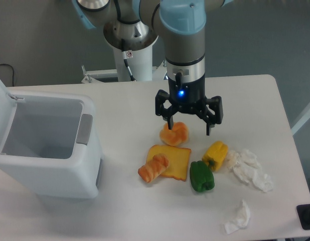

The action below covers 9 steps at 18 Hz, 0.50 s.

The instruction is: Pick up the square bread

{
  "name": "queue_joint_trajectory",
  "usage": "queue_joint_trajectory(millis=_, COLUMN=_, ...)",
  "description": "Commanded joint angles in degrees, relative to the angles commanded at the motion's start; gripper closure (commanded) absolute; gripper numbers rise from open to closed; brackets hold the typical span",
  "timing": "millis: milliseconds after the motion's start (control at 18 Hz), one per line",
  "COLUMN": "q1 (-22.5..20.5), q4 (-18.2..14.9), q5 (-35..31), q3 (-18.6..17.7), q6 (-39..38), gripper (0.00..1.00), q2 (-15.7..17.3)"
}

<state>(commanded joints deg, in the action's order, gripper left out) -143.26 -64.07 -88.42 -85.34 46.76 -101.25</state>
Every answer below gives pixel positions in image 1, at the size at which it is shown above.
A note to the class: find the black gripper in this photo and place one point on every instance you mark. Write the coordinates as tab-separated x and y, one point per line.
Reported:
189	98

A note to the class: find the long twisted bread roll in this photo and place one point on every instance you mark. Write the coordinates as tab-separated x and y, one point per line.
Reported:
153	168

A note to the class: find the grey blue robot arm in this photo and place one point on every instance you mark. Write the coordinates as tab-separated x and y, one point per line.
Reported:
135	25

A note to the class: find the round orange bread bun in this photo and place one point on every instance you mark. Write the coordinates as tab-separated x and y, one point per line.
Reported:
176	136

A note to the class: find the square yellow toast slice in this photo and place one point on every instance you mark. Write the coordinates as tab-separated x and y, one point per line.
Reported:
178	158

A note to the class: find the yellow bell pepper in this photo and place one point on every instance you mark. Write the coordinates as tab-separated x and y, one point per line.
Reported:
215	155

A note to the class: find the green bell pepper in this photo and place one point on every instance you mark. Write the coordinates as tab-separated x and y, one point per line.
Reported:
201	177

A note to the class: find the large crumpled white tissue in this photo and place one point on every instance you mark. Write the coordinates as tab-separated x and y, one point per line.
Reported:
248	170

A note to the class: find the small crumpled white tissue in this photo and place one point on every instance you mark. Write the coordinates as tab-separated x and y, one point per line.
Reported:
240	220

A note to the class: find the white open trash bin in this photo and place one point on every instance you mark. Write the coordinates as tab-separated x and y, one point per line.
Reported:
49	143

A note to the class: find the black device at edge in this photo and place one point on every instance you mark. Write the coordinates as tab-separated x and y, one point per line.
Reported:
304	215

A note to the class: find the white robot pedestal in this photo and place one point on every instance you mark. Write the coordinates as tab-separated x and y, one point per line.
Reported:
135	65

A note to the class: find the white frame at right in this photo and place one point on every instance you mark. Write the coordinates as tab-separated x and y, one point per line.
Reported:
301	119

